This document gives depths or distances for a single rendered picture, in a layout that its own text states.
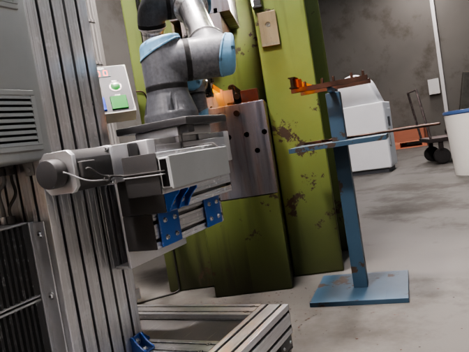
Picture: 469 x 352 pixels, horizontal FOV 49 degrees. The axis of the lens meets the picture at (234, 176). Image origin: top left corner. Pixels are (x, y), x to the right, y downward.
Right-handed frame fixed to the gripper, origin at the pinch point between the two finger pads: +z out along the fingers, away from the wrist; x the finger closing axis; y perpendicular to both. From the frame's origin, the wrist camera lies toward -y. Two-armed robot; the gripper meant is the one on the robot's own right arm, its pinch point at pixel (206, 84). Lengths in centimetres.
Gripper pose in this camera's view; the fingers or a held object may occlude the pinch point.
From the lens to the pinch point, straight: 228.1
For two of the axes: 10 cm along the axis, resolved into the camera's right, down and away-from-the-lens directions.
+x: 9.8, -1.5, -1.3
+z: 1.2, -0.7, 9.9
